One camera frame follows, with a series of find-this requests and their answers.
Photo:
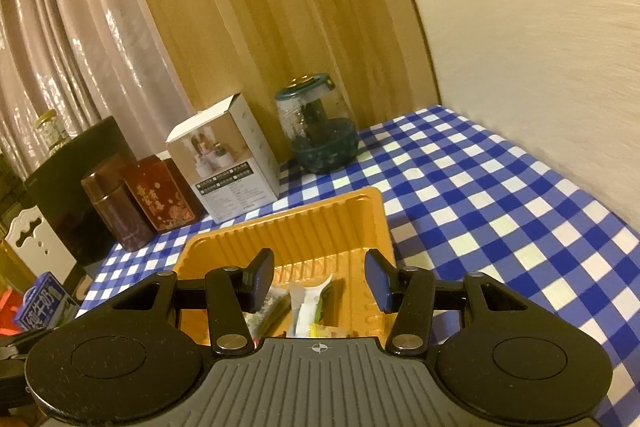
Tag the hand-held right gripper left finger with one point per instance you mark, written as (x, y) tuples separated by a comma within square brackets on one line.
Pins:
[(260, 282)]

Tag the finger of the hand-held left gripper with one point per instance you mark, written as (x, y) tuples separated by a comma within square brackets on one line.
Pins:
[(12, 349)]

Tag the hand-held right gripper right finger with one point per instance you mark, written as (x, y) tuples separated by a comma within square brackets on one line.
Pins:
[(378, 282)]

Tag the silver foil snack packet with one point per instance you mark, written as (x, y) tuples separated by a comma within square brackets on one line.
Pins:
[(305, 307)]

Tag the dark green snack packet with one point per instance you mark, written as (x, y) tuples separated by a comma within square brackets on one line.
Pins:
[(330, 302)]

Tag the orange plastic tray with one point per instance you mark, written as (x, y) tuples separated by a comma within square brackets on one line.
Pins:
[(300, 232)]

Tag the yellow green candy packet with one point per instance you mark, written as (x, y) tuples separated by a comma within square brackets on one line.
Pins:
[(320, 331)]

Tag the red gift bag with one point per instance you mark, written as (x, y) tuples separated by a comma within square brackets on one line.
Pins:
[(9, 312)]

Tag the blue milk carton box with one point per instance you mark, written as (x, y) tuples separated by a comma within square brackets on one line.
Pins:
[(42, 304)]

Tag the white wooden chair back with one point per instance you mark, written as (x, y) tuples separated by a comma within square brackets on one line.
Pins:
[(30, 242)]

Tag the white carton box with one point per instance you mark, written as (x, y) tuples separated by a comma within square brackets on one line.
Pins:
[(230, 177)]

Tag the blue white checked tablecloth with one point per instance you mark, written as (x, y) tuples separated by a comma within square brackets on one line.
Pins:
[(475, 207)]

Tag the red decorated tin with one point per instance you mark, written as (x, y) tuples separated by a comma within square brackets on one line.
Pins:
[(160, 202)]

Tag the glass jar with green lid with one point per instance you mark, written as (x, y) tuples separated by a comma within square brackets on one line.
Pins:
[(320, 147)]

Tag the brown cylindrical tin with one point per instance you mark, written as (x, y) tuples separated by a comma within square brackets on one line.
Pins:
[(117, 212)]

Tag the black cabinet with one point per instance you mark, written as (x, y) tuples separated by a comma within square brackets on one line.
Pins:
[(65, 197)]

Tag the small glass jar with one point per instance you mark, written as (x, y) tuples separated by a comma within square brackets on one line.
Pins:
[(50, 132)]

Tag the beige curtain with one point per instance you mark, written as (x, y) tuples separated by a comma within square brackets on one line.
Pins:
[(75, 7)]

